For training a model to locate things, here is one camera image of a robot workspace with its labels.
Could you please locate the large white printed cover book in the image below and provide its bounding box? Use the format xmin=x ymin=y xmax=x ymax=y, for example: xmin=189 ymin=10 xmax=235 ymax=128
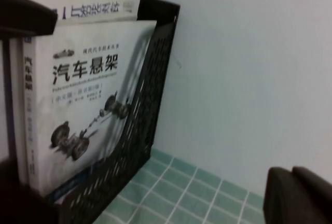
xmin=9 ymin=0 xmax=142 ymax=183

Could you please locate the black plastic book holder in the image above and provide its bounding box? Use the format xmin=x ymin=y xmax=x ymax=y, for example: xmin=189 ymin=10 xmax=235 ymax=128
xmin=0 ymin=0 xmax=181 ymax=224

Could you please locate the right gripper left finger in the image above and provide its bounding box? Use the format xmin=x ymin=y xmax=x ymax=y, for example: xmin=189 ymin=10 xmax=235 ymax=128
xmin=0 ymin=161 xmax=59 ymax=224

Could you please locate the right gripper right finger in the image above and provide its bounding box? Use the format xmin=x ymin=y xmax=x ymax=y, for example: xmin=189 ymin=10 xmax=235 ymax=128
xmin=266 ymin=166 xmax=332 ymax=224

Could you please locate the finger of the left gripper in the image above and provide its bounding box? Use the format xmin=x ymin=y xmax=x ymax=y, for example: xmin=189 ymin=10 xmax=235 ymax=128
xmin=0 ymin=0 xmax=58 ymax=40

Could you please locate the green checkered tablecloth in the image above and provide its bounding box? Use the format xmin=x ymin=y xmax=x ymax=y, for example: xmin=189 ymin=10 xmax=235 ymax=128
xmin=85 ymin=148 xmax=332 ymax=224

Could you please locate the white car suspension book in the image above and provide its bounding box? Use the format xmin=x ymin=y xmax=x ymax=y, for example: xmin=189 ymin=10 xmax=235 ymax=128
xmin=22 ymin=19 xmax=158 ymax=205

